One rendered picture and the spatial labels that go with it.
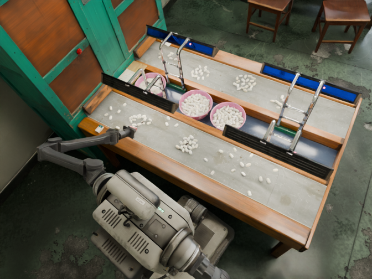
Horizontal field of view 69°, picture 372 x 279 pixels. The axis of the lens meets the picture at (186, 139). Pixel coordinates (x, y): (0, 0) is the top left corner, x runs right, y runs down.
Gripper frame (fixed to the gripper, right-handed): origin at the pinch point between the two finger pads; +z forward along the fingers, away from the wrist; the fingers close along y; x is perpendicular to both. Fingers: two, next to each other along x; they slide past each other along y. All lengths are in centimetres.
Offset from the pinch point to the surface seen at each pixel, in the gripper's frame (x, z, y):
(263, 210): 11, -1, -103
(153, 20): -69, 72, 53
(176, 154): 7.6, 5.9, -33.6
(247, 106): -32, 52, -60
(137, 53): -41, 48, 46
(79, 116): 9, -8, 50
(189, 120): -12.2, 26.1, -28.0
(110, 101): -2.8, 16.9, 42.1
